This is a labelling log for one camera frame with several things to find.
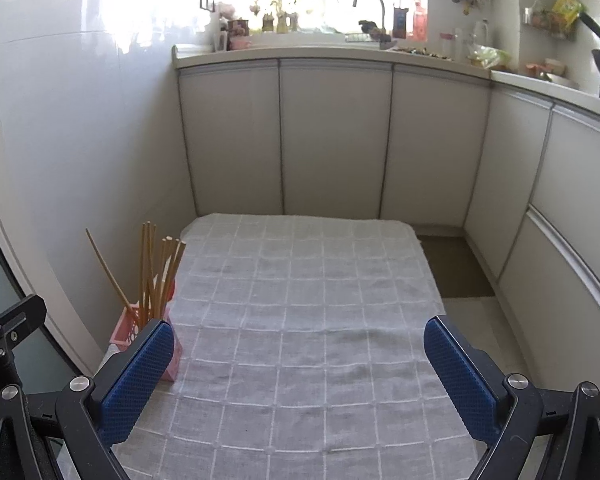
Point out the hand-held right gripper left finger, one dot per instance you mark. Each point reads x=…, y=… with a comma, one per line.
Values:
x=135, y=385

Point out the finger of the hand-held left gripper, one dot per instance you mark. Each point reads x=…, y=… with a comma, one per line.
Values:
x=15, y=322

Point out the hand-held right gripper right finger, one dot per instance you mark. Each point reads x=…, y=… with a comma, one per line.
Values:
x=460, y=385

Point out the pink perforated utensil holder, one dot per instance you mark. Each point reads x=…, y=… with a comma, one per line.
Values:
x=125, y=332

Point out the bunch of wooden chopsticks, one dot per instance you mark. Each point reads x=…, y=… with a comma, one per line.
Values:
x=145, y=270

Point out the frosted glass door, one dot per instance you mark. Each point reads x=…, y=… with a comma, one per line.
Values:
x=5, y=285

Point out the brown floor mat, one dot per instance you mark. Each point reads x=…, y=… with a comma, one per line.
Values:
x=455, y=265

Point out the grey chequered tablecloth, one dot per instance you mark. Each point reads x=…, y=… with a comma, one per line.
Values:
x=300, y=285

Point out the white kitchen cabinet unit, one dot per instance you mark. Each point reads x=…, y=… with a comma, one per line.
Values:
x=330, y=135

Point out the small kitchen bowls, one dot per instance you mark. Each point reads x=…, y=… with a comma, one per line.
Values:
x=552, y=72

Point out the bag of green vegetables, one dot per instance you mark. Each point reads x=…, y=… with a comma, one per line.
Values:
x=492, y=55

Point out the small bottle with pink lid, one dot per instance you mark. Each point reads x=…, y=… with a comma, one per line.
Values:
x=446, y=44

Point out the clear glass jug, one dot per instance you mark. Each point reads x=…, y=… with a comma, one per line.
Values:
x=481, y=37

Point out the pink bowl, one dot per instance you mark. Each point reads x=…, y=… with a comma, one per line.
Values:
x=240, y=43

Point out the red dish soap bottle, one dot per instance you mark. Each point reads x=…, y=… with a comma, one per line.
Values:
x=419, y=25

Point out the dark utensil canister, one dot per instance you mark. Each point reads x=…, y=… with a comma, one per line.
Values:
x=400, y=22

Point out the black pronged rack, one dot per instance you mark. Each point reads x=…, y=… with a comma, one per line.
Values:
x=207, y=8

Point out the dark dish scrubber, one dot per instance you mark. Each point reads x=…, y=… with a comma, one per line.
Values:
x=369, y=27

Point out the chrome curved faucet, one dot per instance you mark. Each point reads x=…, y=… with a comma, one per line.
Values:
x=382, y=15

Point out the yellow snack packet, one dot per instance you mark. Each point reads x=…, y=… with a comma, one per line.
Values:
x=566, y=10

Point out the row of small windowsill ornaments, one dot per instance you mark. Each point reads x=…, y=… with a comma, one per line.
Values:
x=275, y=20

